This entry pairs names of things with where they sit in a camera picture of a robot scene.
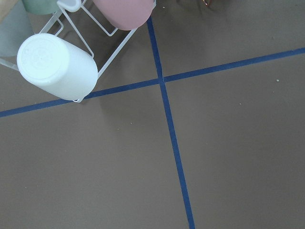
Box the white wire cup rack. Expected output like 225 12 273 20
0 0 139 103

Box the pale grey cup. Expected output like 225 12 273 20
0 0 34 57

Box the white cup on rack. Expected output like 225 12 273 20
17 33 98 101

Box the pale green cup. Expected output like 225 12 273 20
22 0 59 15

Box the pink cup on rack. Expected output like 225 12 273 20
93 0 154 31

